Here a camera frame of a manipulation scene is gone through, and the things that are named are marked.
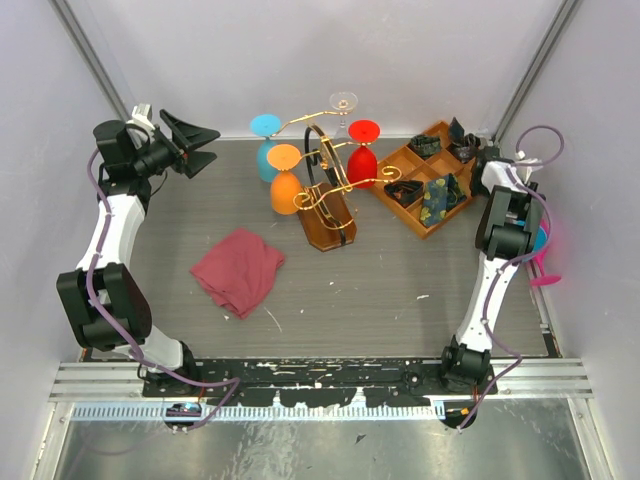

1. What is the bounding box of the blue wine glass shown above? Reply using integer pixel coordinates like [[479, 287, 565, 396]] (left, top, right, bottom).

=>
[[513, 220, 548, 258], [249, 114, 281, 183]]

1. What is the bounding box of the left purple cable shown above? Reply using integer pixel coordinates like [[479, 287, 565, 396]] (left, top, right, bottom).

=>
[[85, 147, 241, 431]]

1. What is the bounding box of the purple cable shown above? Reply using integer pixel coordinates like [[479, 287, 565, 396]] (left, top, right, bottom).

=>
[[457, 124, 567, 431], [85, 147, 241, 431]]

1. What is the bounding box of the dark red cloth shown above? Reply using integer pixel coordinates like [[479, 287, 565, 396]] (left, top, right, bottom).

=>
[[190, 228, 285, 319]]

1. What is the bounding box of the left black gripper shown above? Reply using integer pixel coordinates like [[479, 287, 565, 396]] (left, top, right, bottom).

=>
[[133, 110, 221, 178]]

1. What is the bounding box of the black rolled tie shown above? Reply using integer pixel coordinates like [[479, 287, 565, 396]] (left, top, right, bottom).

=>
[[384, 180, 424, 208]]

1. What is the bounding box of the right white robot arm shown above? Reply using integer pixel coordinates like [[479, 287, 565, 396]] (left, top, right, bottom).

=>
[[438, 147, 546, 394]]

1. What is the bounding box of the red wine glass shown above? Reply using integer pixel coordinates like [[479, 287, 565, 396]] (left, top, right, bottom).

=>
[[347, 119, 380, 189]]

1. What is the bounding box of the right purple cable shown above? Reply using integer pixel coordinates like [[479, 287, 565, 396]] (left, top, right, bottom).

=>
[[457, 124, 567, 431]]

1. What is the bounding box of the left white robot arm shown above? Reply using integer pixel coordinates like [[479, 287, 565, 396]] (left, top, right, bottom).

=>
[[56, 103, 220, 396]]

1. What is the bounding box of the wooden compartment tray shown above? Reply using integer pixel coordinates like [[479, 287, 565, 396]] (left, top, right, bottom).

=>
[[369, 121, 475, 240]]

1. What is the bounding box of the dark green rolled tie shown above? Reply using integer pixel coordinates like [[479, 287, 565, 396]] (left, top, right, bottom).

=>
[[409, 134, 442, 160]]

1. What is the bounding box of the orange wine glass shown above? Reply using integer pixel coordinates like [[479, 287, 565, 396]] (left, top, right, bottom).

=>
[[267, 144, 302, 215]]

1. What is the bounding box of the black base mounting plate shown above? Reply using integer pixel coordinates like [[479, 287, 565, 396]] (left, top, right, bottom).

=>
[[137, 357, 492, 408]]

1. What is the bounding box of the dark patterned rolled tie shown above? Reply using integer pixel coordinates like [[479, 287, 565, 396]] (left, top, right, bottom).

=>
[[447, 117, 481, 164]]

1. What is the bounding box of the pink wine glass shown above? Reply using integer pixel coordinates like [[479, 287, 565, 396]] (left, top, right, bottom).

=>
[[530, 219, 562, 288]]

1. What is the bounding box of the clear wine glass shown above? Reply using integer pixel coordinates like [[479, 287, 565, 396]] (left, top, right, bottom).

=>
[[329, 91, 358, 136]]

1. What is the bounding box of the gold wire wine glass rack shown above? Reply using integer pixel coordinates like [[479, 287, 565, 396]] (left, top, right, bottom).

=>
[[272, 110, 401, 252]]

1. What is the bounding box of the blue floral folded tie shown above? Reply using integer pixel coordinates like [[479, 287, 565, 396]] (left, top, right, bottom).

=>
[[419, 174, 467, 228]]

